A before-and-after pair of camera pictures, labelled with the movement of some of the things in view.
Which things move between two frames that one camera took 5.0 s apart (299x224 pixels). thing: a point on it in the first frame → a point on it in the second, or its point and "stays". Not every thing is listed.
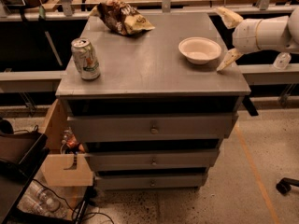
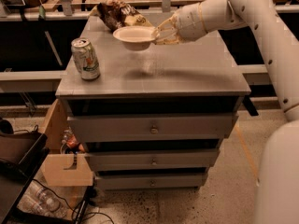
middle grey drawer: (154, 160) stays
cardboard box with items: (64, 161) stays
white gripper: (245, 36) → (188, 23)
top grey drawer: (156, 126) stays
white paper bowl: (200, 49) → (135, 37)
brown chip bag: (121, 18) stays
